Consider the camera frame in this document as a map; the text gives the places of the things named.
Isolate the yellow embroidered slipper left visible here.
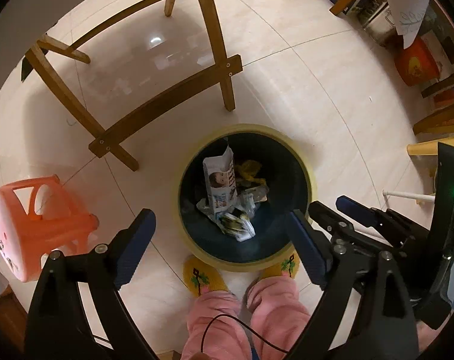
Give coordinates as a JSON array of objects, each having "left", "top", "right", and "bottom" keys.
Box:
[{"left": 183, "top": 255, "right": 228, "bottom": 297}]

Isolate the crumpled wrapper trash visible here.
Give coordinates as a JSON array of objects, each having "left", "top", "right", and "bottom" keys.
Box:
[{"left": 196, "top": 160, "right": 269, "bottom": 242}]

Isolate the yellow rim trash bin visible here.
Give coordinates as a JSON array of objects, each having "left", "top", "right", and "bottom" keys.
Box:
[{"left": 178, "top": 124, "right": 317, "bottom": 272}]

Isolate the yellow embroidered slipper right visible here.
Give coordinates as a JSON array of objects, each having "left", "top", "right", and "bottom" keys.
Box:
[{"left": 259, "top": 251, "right": 300, "bottom": 280}]

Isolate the baby print paper bag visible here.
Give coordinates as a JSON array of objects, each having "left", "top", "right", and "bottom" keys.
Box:
[{"left": 203, "top": 146, "right": 237, "bottom": 215}]

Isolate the orange plastic stool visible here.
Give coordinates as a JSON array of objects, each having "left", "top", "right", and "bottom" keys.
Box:
[{"left": 0, "top": 175, "right": 99, "bottom": 283}]

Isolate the pink pajama leg left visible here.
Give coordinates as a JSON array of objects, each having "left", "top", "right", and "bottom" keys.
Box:
[{"left": 181, "top": 291, "right": 252, "bottom": 359}]

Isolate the black cable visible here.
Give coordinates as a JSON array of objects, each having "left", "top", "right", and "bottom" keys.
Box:
[{"left": 200, "top": 313, "right": 289, "bottom": 355}]

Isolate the red plastic bucket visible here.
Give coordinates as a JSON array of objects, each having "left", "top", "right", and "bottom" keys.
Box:
[{"left": 394, "top": 37, "right": 440, "bottom": 87}]

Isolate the yellow embroidered slipper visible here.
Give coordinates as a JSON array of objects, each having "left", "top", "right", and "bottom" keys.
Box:
[
  {"left": 259, "top": 251, "right": 300, "bottom": 280},
  {"left": 183, "top": 255, "right": 228, "bottom": 297}
]

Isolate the right hand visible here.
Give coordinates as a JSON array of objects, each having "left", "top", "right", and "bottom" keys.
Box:
[{"left": 416, "top": 318, "right": 450, "bottom": 353}]

